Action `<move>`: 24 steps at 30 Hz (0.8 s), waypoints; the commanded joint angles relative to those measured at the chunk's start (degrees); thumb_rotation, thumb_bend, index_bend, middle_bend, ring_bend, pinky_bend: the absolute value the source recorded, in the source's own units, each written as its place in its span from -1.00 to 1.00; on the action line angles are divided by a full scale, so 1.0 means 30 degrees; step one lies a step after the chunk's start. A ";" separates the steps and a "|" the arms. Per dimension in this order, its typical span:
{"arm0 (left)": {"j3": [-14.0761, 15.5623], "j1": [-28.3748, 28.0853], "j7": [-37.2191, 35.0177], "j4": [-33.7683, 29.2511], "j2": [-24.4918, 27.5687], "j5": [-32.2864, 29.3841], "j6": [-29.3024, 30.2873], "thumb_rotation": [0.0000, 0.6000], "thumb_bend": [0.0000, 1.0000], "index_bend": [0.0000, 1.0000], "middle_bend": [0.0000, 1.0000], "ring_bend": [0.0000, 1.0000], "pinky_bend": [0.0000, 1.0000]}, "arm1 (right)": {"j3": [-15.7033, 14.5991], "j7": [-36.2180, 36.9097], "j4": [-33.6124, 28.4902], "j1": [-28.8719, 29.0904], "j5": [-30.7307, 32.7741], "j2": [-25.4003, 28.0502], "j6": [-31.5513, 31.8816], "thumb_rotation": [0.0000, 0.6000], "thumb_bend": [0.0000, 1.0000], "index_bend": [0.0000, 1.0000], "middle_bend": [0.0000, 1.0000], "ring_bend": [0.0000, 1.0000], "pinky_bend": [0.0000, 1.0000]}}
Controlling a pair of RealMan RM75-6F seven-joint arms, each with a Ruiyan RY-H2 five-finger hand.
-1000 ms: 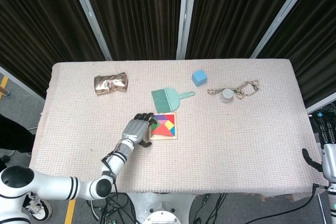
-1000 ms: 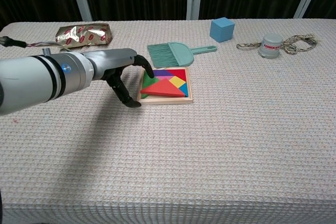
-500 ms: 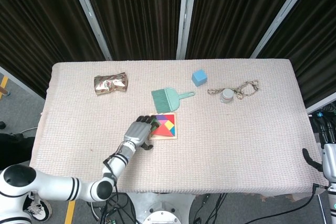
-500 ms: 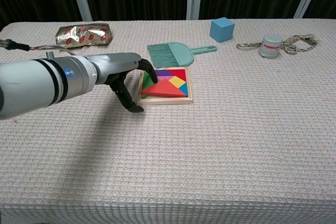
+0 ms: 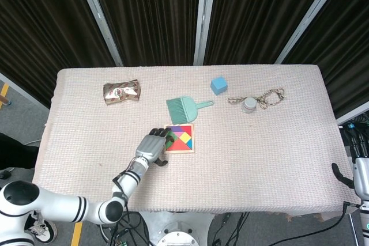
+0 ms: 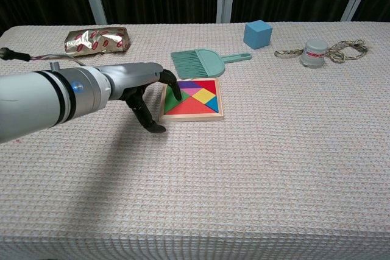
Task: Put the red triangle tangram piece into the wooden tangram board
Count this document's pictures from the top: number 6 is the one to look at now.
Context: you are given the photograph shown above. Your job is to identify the purple parallelogram tangram piece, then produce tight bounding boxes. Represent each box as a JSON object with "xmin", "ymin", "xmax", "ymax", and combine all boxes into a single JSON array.
[{"xmin": 177, "ymin": 80, "xmax": 200, "ymax": 90}]

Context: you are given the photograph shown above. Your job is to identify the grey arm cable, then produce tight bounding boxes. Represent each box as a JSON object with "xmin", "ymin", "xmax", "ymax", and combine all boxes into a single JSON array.
[{"xmin": 0, "ymin": 46, "xmax": 88, "ymax": 68}]

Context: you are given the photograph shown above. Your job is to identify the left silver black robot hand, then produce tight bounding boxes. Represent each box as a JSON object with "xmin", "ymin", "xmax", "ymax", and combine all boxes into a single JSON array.
[{"xmin": 96, "ymin": 62, "xmax": 183, "ymax": 134}]

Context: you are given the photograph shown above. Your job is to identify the wooden tangram puzzle tray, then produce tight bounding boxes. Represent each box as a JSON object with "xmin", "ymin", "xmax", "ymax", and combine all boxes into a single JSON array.
[{"xmin": 158, "ymin": 77, "xmax": 226, "ymax": 122}]

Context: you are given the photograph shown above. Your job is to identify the braided beige rope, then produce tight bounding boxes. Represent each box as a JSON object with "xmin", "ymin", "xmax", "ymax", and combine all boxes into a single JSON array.
[{"xmin": 274, "ymin": 38, "xmax": 369, "ymax": 64}]

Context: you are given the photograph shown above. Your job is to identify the green wooden tangram triangle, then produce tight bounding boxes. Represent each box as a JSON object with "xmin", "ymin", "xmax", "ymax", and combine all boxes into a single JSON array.
[{"xmin": 164, "ymin": 85, "xmax": 192, "ymax": 114}]

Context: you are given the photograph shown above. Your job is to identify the teal hand brush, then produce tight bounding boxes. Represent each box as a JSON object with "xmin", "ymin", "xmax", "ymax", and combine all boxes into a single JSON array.
[{"xmin": 170, "ymin": 49, "xmax": 211, "ymax": 80}]

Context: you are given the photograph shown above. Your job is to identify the red wooden tangram triangle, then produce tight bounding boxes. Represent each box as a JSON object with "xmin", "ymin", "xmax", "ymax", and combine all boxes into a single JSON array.
[{"xmin": 192, "ymin": 80, "xmax": 216, "ymax": 94}]

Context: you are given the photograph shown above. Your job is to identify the red triangle tangram piece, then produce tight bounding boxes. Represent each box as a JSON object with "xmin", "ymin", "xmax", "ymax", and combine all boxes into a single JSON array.
[{"xmin": 165, "ymin": 95, "xmax": 218, "ymax": 116}]

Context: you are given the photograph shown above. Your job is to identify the grey plastic cup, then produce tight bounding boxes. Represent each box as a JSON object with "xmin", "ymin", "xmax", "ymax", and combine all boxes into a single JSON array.
[{"xmin": 300, "ymin": 39, "xmax": 330, "ymax": 69}]

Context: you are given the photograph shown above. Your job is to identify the blue triangular tangram piece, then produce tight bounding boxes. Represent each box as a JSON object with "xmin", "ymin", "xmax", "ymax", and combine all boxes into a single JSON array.
[{"xmin": 204, "ymin": 96, "xmax": 219, "ymax": 113}]

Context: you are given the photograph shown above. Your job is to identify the beige waffle tablecloth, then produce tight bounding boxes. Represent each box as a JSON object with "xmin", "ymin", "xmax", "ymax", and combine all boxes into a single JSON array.
[{"xmin": 0, "ymin": 21, "xmax": 390, "ymax": 260}]

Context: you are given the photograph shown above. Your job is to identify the yellow square tangram piece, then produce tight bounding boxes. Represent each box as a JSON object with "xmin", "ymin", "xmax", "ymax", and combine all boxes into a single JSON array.
[{"xmin": 191, "ymin": 88, "xmax": 216, "ymax": 105}]

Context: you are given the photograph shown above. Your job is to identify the gold foil snack bag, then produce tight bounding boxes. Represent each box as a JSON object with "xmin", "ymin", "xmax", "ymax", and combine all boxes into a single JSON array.
[{"xmin": 63, "ymin": 26, "xmax": 132, "ymax": 59}]

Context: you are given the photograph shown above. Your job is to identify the blue foam cube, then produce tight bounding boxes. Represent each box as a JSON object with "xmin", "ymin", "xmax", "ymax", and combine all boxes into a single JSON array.
[{"xmin": 243, "ymin": 19, "xmax": 273, "ymax": 50}]

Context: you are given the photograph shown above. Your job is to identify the teal plastic dustpan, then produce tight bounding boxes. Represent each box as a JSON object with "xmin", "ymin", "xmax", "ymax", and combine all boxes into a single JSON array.
[{"xmin": 194, "ymin": 48, "xmax": 253, "ymax": 77}]

